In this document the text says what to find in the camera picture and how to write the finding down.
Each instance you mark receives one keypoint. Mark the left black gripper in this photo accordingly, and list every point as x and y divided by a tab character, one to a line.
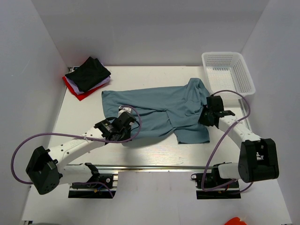
127	137

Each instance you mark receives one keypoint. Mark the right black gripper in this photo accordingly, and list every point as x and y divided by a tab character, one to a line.
202	120

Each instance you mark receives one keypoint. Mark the teal blue t-shirt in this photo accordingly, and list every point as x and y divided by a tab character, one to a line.
164	110

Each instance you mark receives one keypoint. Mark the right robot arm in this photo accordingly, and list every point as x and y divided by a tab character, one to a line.
258	158

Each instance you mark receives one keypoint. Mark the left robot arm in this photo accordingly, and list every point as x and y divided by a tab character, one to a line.
51	167

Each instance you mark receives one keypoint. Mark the white plastic basket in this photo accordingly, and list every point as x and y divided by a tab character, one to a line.
227	71

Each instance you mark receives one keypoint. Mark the red folded t-shirt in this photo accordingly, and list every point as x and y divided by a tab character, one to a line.
80	97

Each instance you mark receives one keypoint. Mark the black folded t-shirt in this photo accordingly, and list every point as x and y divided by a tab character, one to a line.
89	74

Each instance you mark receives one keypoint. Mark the orange object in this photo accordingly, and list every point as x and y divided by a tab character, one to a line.
235	221

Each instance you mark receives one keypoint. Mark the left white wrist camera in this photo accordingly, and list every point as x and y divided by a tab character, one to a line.
123	109

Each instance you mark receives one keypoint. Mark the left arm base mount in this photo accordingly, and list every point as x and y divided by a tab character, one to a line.
103	187

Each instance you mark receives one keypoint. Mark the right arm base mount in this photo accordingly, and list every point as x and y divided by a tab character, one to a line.
229	191

